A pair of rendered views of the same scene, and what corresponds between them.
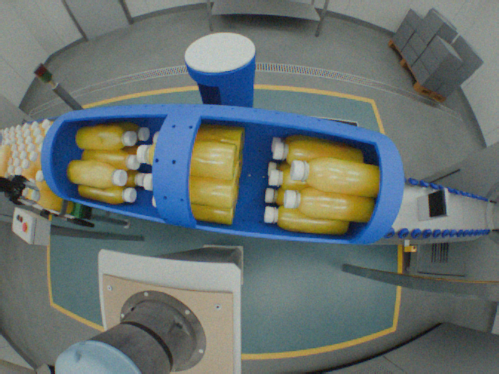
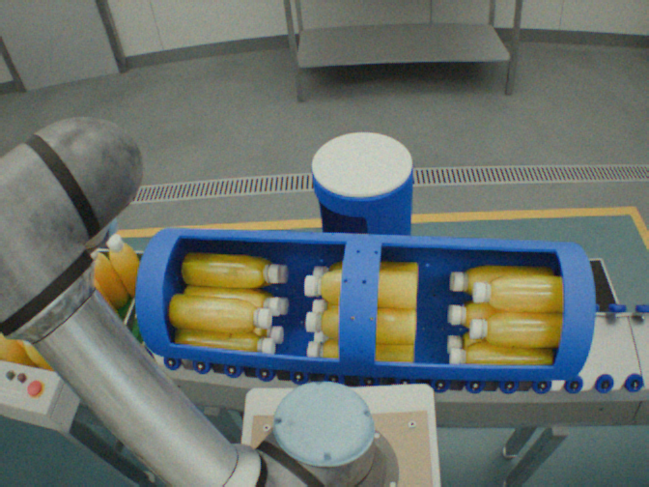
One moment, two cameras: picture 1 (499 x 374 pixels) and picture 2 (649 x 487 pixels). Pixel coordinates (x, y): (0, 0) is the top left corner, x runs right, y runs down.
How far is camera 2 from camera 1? 0.62 m
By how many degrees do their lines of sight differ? 28
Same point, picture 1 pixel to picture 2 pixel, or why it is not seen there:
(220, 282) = (412, 403)
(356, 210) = (552, 328)
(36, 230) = (60, 397)
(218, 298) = (411, 416)
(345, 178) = (528, 290)
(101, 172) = (241, 307)
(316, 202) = (504, 324)
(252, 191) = (430, 346)
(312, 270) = not seen: outside the picture
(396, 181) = (582, 279)
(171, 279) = not seen: hidden behind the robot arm
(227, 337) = (424, 461)
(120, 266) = not seen: hidden behind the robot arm
